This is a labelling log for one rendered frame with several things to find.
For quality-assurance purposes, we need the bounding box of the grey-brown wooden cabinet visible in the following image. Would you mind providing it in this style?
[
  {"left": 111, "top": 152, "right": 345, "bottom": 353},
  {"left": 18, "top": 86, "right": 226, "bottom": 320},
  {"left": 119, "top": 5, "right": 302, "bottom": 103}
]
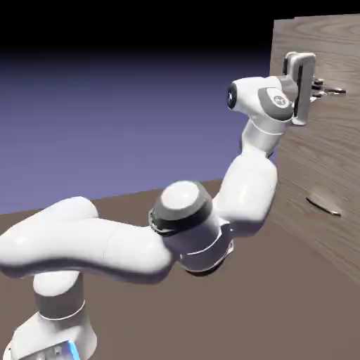
[{"left": 269, "top": 12, "right": 360, "bottom": 285}]

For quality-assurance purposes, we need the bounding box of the wooden drawer front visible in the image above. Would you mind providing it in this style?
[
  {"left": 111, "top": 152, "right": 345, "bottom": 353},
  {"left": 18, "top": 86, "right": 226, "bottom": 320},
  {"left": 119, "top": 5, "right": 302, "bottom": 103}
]
[
  {"left": 269, "top": 16, "right": 360, "bottom": 158},
  {"left": 269, "top": 140, "right": 360, "bottom": 284}
]

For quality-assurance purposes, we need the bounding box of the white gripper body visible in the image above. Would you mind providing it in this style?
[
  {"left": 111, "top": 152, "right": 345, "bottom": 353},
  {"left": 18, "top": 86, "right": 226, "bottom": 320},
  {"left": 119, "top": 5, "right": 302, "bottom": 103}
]
[{"left": 291, "top": 52, "right": 316, "bottom": 127}]

